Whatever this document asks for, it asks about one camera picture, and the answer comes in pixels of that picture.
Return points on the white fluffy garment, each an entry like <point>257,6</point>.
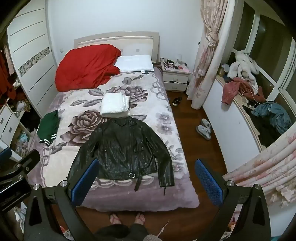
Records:
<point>244,63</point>

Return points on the white bed headboard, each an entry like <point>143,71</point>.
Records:
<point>138,38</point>

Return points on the blue garment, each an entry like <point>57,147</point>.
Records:
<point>275,113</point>

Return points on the black garment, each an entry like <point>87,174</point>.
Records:
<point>261,129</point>

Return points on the cluster of small toiletries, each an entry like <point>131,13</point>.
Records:
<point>172,63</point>

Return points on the white wardrobe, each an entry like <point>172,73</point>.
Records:
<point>30,46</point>

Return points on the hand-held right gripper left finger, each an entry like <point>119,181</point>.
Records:
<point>84,183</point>

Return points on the grey slipper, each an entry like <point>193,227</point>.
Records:
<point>203,132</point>
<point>206,123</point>

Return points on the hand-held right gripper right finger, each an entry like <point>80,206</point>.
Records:
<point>208,183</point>

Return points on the grey knit cloth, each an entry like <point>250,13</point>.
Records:
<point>152,238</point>

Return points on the loose pink floral curtain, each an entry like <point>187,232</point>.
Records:
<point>266,166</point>

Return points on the floral bed blanket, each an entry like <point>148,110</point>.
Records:
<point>143,97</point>

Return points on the red duvet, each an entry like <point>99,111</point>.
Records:
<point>85,67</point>

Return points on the white cup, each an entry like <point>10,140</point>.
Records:
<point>226,68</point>

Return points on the person's left leg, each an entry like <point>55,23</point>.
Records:
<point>113,234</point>

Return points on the black leather jacket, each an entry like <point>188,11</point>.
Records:
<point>124,148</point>

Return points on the tied pink floral curtain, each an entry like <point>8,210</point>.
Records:
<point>208,46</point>

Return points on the pink garment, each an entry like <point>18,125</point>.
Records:
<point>231,89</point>

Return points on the folded white towel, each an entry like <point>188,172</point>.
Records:
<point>114,104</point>

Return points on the black shoe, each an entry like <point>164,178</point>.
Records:
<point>177,101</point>

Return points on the person's right foot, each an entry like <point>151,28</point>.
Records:
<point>140,218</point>

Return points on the person's leg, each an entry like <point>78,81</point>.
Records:
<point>113,234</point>
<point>138,233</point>

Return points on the white nightstand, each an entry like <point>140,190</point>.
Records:
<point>175,76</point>

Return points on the white drawer unit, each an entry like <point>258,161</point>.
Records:
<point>7,125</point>

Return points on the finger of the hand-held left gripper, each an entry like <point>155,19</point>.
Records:
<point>26,160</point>
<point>5,154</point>

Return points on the red hanging garment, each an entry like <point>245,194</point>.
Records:
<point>5,78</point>

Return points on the white pillow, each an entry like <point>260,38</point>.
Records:
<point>134,63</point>

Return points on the person's right leg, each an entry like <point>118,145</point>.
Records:
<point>138,233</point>

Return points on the person's left foot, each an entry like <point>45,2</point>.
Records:
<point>115,219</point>

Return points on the green garment with white stripes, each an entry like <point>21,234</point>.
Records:
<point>47,126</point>

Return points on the white curved window sill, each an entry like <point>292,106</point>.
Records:
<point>222,111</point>

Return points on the person's foot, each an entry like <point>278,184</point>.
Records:
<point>140,218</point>
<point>115,219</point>

